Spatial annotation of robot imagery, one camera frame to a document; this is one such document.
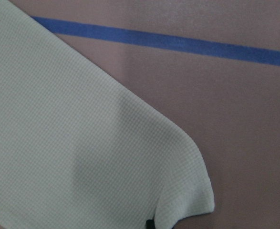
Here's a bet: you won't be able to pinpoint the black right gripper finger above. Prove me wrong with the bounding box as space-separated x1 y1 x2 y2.
145 219 155 229

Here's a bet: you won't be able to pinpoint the sage green long-sleeve shirt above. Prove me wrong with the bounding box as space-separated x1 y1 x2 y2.
0 0 215 229

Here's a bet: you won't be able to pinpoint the blue tape grid lines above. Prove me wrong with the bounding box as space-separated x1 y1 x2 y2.
33 16 280 66

